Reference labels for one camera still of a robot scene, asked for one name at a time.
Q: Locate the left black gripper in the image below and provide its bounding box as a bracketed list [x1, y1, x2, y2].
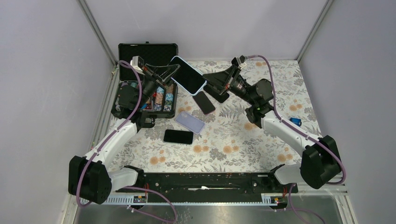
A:
[137, 64, 183, 109]

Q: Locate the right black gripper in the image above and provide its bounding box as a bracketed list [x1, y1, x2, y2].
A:
[201, 65, 256, 106]

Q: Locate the black phone case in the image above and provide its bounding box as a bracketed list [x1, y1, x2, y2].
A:
[203, 85, 230, 104]

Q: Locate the phone with purple edge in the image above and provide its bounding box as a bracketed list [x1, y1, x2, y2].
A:
[193, 91, 216, 115]

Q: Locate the teal-edged phone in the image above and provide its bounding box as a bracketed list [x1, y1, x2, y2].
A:
[163, 129, 194, 145]

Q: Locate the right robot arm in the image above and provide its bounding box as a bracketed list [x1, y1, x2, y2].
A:
[203, 65, 345, 192]

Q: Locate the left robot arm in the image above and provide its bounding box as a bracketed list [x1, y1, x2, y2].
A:
[68, 60, 180, 207]

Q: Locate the black poker chip case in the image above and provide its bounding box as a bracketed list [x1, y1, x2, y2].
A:
[111, 42, 180, 128]

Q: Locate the floral table mat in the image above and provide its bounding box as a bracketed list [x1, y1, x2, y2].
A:
[110, 60, 321, 173]

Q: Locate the blue toy car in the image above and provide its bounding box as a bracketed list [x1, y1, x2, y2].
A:
[289, 118, 302, 126]

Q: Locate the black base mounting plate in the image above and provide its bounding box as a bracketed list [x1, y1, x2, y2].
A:
[115, 171, 299, 205]

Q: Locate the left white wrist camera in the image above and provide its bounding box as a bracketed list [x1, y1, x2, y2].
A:
[130, 56, 144, 75]

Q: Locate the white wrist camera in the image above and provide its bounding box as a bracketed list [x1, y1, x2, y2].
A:
[130, 56, 144, 75]
[231, 55, 247, 70]

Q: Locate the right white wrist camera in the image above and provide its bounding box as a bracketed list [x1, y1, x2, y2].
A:
[231, 55, 247, 70]

